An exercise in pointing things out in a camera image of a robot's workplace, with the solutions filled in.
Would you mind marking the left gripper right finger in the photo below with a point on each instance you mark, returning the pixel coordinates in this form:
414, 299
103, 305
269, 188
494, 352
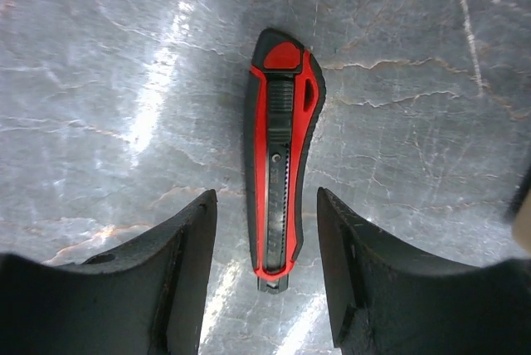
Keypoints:
385, 296

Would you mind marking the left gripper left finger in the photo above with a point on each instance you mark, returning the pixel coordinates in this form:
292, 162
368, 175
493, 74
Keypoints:
146, 296

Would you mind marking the tan plastic tool box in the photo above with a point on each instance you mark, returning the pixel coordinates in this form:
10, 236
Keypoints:
518, 214

